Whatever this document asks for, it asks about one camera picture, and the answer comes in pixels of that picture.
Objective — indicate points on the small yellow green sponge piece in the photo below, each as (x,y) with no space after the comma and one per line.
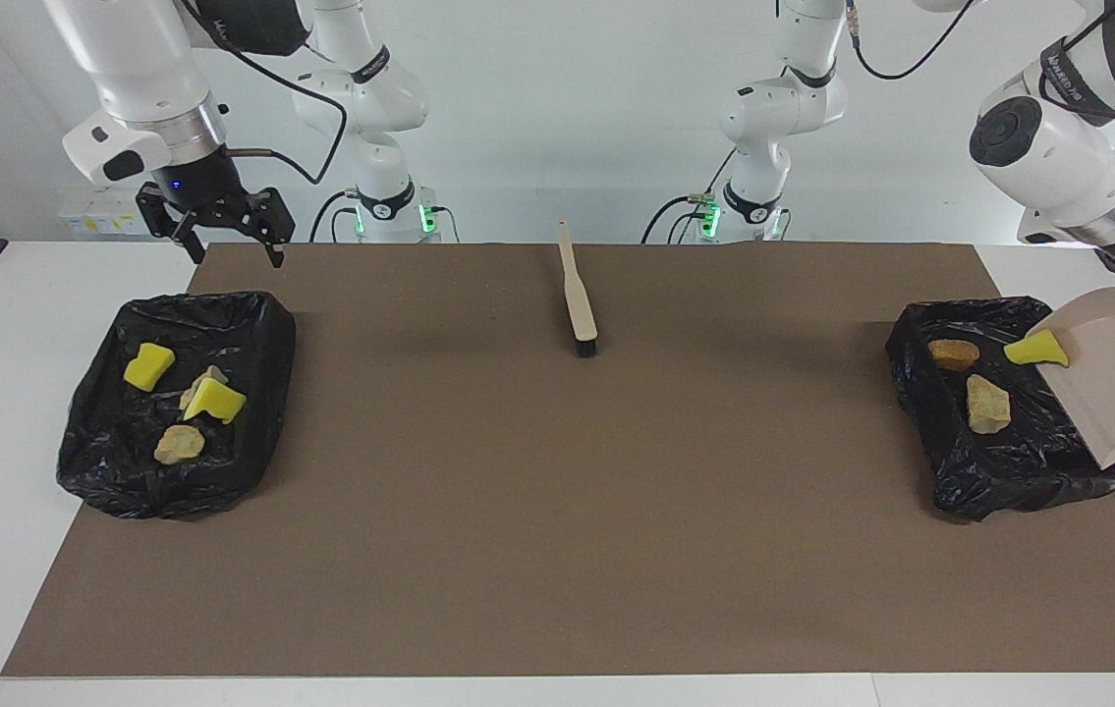
(1036,351)

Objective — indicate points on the large brown table mat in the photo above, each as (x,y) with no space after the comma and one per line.
(557,589)

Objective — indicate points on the black bag-lined bin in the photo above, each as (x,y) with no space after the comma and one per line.
(125,481)
(950,471)

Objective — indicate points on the beige foam chunk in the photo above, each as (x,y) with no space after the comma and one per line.
(208,375)
(179,445)
(987,405)

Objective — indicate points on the orange-brown nugget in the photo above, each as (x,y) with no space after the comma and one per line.
(953,353)

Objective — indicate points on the notched yellow sponge piece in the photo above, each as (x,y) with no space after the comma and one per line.
(148,366)

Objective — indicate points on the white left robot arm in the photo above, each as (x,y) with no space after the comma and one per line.
(1058,157)

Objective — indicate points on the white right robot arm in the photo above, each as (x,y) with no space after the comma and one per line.
(144,79)

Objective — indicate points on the blocky yellow sponge piece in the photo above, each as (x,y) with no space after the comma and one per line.
(215,401)

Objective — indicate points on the white wall socket box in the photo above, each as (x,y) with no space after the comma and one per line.
(90,221)

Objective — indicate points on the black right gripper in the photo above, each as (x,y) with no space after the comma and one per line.
(208,196)

